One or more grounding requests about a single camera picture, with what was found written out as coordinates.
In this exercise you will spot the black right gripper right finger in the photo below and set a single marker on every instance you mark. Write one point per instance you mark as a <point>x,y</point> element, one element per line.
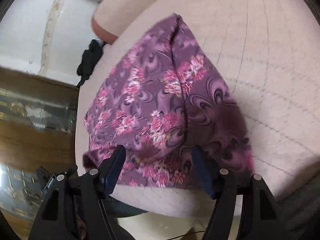
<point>202,168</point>

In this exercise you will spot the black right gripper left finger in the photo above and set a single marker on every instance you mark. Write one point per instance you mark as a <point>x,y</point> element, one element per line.
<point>110,170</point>

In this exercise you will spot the purple floral garment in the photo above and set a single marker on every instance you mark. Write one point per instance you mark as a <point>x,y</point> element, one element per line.
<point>164,97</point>

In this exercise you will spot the dark trousers leg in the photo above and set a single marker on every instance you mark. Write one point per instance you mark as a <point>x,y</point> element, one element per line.
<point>118,209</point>

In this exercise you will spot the brown wooden cabinet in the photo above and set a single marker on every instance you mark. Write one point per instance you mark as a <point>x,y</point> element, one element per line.
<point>38,118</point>

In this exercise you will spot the black cloth on sofa edge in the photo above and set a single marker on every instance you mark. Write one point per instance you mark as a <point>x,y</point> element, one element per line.
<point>90,58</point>

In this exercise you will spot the pink quilted sofa seat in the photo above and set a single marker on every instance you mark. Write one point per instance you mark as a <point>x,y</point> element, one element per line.
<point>268,53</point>

